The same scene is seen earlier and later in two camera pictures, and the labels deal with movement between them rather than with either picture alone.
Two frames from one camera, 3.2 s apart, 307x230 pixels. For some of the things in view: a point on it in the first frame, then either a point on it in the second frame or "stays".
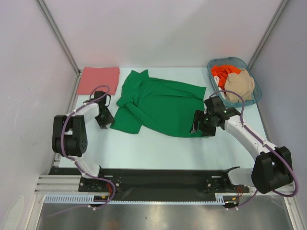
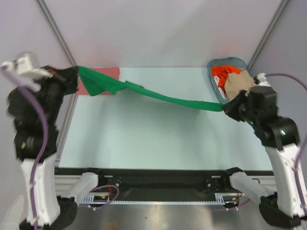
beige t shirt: x=242 y=83 stays
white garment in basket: x=216 y=79 stays
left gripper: x=110 y=120 -> x=66 y=77
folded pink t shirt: x=92 y=77 stays
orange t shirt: x=222 y=72 stays
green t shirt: x=163 y=107 -> x=90 y=81
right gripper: x=199 y=116 -> x=230 y=108
